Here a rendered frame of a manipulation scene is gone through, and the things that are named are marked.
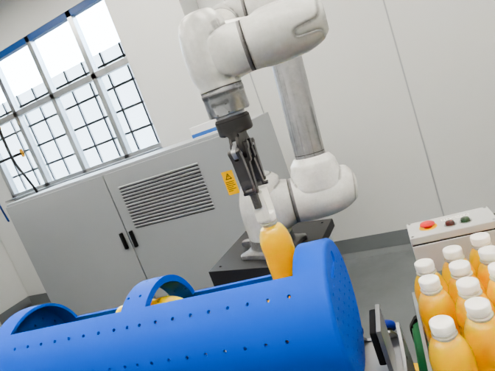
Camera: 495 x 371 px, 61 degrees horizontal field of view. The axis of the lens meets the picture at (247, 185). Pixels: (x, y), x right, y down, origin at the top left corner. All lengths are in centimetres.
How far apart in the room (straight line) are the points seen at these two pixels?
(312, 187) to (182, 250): 163
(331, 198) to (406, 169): 222
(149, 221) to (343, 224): 171
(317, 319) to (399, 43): 282
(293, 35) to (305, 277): 45
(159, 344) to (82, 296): 273
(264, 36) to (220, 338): 58
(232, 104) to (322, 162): 57
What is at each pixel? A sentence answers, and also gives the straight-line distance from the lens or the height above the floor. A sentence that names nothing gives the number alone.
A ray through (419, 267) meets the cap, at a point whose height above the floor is 110.
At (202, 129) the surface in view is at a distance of 266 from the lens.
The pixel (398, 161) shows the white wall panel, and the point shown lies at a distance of 354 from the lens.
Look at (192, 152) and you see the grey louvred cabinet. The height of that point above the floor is 138.
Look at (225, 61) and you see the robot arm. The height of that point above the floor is 163.
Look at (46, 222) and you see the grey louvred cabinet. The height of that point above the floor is 122.
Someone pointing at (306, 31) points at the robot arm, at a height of 163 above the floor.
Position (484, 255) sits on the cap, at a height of 110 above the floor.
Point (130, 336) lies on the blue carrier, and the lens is 98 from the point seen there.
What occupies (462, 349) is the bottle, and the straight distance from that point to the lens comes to 81.
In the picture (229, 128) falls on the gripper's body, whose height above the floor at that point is 151.
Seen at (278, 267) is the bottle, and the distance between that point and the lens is 93.
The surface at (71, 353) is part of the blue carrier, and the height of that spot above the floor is 116.
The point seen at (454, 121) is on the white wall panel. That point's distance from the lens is 347.
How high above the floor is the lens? 155
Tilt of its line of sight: 10 degrees down
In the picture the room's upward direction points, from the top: 20 degrees counter-clockwise
